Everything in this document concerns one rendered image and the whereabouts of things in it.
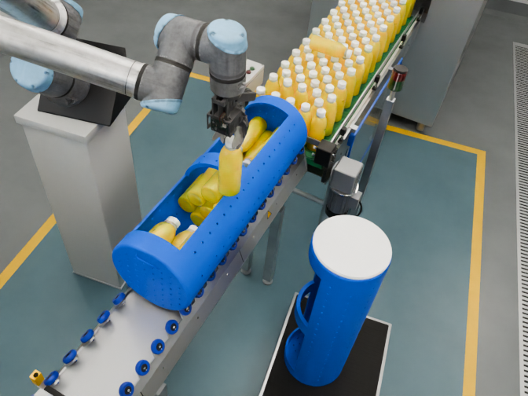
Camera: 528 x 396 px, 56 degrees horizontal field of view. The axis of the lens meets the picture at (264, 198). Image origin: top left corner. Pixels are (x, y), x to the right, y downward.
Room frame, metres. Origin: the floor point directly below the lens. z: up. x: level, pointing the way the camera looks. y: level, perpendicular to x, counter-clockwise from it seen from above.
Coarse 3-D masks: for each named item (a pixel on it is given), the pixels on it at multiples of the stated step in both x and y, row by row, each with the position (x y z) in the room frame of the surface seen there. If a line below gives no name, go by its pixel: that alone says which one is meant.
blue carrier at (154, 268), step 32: (288, 128) 1.49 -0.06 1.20; (256, 160) 1.27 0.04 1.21; (288, 160) 1.40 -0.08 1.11; (256, 192) 1.18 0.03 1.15; (192, 224) 1.15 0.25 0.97; (224, 224) 1.00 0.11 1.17; (128, 256) 0.84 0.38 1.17; (160, 256) 0.81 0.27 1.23; (192, 256) 0.85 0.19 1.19; (160, 288) 0.80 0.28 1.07; (192, 288) 0.79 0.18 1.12
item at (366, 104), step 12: (408, 36) 2.88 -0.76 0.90; (408, 48) 2.97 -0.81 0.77; (396, 60) 2.64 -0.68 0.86; (384, 72) 2.44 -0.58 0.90; (384, 84) 2.48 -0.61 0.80; (372, 96) 2.22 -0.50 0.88; (360, 108) 2.08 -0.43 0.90; (360, 120) 2.07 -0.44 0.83; (348, 132) 1.88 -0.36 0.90; (336, 144) 1.78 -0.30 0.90; (336, 156) 1.76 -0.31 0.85; (312, 168) 1.81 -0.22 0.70; (324, 168) 1.64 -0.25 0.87; (324, 180) 1.64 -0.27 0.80; (300, 192) 2.01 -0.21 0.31; (324, 204) 1.94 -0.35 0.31; (324, 216) 1.93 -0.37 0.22
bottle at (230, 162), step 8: (224, 152) 1.07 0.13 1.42; (232, 152) 1.06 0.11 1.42; (240, 152) 1.08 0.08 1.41; (224, 160) 1.06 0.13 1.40; (232, 160) 1.05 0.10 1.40; (240, 160) 1.07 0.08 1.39; (224, 168) 1.05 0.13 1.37; (232, 168) 1.05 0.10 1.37; (240, 168) 1.07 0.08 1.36; (224, 176) 1.05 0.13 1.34; (232, 176) 1.05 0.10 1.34; (240, 176) 1.07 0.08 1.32; (224, 184) 1.05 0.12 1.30; (232, 184) 1.05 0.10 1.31; (240, 184) 1.08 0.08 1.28; (224, 192) 1.05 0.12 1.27; (232, 192) 1.05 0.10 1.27
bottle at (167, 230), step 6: (168, 222) 1.02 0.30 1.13; (156, 228) 0.98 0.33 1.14; (162, 228) 0.98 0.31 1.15; (168, 228) 0.98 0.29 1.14; (174, 228) 1.00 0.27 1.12; (156, 234) 0.95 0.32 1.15; (162, 234) 0.95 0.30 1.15; (168, 234) 0.96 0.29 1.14; (174, 234) 0.98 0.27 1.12; (168, 240) 0.95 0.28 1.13
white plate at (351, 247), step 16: (320, 224) 1.17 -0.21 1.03; (336, 224) 1.18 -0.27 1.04; (352, 224) 1.18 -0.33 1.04; (368, 224) 1.19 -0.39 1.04; (320, 240) 1.09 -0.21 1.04; (336, 240) 1.10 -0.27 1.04; (352, 240) 1.11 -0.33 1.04; (368, 240) 1.12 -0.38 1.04; (384, 240) 1.13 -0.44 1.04; (320, 256) 1.02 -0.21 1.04; (336, 256) 1.03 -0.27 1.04; (352, 256) 1.04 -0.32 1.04; (368, 256) 1.05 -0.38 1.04; (384, 256) 1.06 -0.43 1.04; (336, 272) 0.97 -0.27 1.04; (352, 272) 0.97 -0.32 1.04; (368, 272) 0.98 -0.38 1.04
